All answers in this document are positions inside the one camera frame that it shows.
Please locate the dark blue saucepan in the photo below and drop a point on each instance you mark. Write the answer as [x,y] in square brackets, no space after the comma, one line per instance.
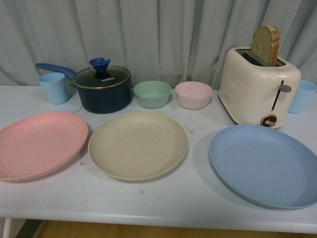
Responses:
[97,101]

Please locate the beige plate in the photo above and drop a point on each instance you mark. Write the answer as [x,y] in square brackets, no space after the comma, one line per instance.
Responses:
[139,146]

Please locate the glass pot lid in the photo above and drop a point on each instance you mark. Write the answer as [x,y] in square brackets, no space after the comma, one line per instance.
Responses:
[101,75]

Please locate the light blue cup right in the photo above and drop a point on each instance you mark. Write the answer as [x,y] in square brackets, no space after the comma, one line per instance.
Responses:
[305,92]

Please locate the grey curtain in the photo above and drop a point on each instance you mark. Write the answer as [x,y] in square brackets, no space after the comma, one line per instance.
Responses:
[168,40]

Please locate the pink bowl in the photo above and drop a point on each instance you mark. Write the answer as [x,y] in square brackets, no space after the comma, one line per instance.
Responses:
[193,95]

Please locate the cream toaster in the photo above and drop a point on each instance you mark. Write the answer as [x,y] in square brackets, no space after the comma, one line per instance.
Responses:
[254,94]

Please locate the green bowl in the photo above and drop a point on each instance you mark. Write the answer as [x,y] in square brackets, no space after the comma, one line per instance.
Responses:
[152,94]

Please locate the bread slice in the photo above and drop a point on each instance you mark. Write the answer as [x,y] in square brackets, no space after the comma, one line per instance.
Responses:
[265,45]

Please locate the pink plate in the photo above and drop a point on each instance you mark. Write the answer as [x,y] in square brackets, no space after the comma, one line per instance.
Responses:
[38,145]

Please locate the blue plate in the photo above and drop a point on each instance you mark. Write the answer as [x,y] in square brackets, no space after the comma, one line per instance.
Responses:
[265,166]

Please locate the light blue cup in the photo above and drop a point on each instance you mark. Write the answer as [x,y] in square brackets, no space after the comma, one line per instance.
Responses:
[54,85]
[305,92]

